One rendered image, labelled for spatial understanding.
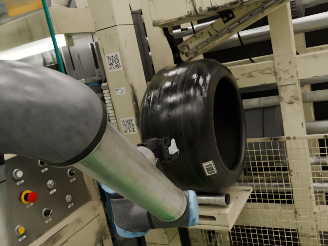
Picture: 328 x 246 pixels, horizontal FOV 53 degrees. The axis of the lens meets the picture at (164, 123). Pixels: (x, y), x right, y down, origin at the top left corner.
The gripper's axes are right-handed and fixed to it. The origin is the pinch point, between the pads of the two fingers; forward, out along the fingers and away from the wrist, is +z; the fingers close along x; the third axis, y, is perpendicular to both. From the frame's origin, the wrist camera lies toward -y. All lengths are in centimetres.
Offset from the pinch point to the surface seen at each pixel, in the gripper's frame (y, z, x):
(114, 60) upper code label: 38, 16, 32
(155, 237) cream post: -47, 26, 32
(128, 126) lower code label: 8.8, 19.8, 33.0
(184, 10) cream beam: 57, 40, 7
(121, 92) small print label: 24.4, 18.0, 32.1
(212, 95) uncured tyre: 17.8, 12.6, -11.8
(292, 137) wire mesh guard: -9, 63, -29
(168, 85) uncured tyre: 23.7, 8.3, 3.3
